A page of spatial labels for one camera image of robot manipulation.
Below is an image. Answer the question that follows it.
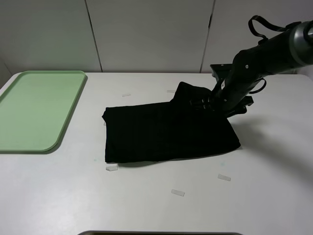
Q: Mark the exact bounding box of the clear tape marker near left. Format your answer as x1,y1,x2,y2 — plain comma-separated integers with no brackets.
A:
106,165,118,172

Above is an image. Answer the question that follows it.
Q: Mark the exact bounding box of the black short sleeve t-shirt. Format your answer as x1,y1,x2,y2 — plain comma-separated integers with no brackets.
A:
102,82,241,164

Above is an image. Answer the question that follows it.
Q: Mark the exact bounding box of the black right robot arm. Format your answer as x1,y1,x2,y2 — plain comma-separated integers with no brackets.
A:
190,15,313,118

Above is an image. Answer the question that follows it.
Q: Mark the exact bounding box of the clear tape marker near middle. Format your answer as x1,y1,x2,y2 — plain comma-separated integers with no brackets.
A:
171,189,185,197

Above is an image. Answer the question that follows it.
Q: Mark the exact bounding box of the green plastic tray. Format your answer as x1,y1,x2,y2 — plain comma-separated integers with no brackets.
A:
0,71,87,154

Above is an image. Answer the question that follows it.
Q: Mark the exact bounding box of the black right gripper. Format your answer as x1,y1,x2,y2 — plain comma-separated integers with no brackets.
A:
189,96,216,112

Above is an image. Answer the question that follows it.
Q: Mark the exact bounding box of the clear tape marker near right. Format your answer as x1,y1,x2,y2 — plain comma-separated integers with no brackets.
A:
218,174,231,182

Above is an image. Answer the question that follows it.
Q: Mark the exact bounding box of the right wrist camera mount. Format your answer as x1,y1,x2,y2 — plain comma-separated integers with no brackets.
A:
210,64,254,118

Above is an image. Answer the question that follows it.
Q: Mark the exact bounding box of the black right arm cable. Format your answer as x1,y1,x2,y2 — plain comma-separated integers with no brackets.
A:
248,15,301,95

